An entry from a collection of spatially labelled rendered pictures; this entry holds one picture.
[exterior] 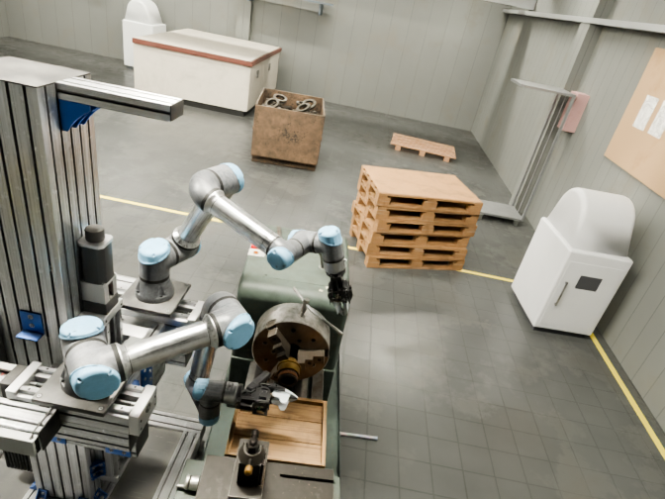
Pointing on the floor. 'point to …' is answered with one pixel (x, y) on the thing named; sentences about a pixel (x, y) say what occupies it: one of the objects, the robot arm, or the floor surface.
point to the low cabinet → (205, 69)
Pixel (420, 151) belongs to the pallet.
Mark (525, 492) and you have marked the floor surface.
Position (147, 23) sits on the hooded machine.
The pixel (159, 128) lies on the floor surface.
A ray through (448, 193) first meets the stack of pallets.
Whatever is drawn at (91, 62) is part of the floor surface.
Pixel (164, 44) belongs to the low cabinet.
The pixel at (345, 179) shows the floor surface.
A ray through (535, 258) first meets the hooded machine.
